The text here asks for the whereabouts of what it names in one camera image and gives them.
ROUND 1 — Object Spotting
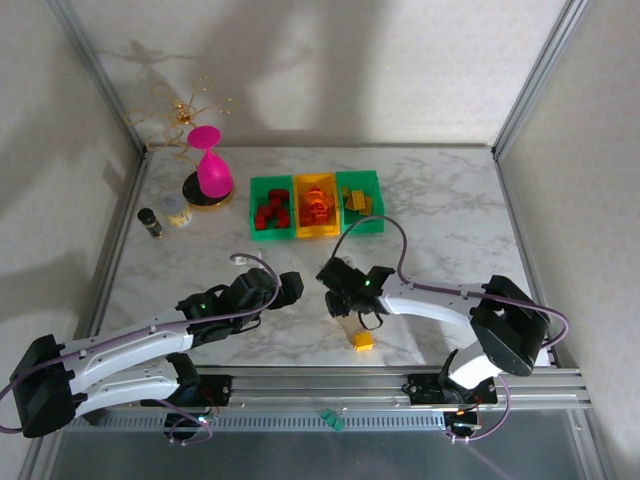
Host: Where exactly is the grey toy block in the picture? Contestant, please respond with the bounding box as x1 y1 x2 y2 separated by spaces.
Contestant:
316 255 369 296

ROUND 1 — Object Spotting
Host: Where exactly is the aluminium frame post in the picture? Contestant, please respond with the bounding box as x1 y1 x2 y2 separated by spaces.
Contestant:
491 0 590 159
47 0 154 156

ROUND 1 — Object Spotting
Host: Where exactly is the yellow plastic bin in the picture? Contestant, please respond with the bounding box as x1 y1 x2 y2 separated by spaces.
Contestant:
293 173 342 240

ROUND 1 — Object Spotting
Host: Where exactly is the aluminium side rail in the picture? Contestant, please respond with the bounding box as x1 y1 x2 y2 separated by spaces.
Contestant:
492 147 569 371
74 149 154 351

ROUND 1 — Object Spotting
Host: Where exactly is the aluminium front rail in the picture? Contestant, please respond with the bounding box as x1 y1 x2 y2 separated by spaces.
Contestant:
44 367 594 414

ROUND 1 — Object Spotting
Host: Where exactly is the pink plastic goblet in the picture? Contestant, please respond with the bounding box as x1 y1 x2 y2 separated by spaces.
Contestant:
187 125 234 199

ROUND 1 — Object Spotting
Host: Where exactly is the cream jar with grey lid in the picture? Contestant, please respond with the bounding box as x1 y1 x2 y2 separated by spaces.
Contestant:
162 193 195 229

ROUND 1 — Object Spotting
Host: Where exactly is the gold wire glass stand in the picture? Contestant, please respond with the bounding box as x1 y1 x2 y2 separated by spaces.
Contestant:
124 74 237 212

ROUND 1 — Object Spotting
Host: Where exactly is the green clip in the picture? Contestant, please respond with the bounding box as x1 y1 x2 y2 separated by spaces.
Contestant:
320 408 346 434

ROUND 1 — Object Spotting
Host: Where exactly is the green plastic bin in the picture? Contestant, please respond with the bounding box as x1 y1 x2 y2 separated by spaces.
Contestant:
335 170 386 235
248 174 296 243

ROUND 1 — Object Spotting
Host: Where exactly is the grey metal panel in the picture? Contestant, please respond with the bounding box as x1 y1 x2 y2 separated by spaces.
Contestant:
19 429 621 480

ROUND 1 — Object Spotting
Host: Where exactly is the small circuit board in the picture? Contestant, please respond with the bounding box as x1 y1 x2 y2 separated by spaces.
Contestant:
443 409 484 444
163 412 212 444

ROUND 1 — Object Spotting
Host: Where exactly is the small black bottle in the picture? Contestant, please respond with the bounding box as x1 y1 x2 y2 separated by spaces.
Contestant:
137 207 165 240

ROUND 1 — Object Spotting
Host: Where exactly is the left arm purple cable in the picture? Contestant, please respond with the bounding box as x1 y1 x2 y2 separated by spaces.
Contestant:
0 252 281 446

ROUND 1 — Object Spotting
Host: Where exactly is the perforated metal strip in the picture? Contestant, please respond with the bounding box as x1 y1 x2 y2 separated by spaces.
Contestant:
64 413 449 434

